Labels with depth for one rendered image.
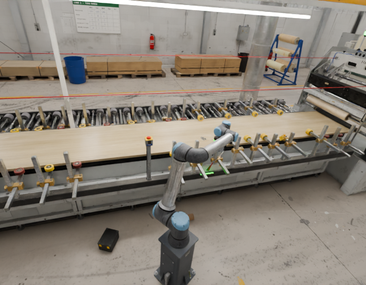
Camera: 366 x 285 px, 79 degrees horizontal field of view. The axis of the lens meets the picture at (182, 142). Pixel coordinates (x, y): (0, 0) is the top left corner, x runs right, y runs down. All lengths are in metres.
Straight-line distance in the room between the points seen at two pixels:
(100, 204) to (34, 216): 0.71
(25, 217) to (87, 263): 0.91
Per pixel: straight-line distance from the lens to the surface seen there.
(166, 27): 9.26
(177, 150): 1.70
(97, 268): 2.74
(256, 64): 6.13
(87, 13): 8.91
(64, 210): 3.07
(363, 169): 4.13
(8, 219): 3.23
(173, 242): 2.04
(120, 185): 2.43
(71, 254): 2.89
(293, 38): 9.25
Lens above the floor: 2.36
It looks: 33 degrees down
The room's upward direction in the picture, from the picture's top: 5 degrees clockwise
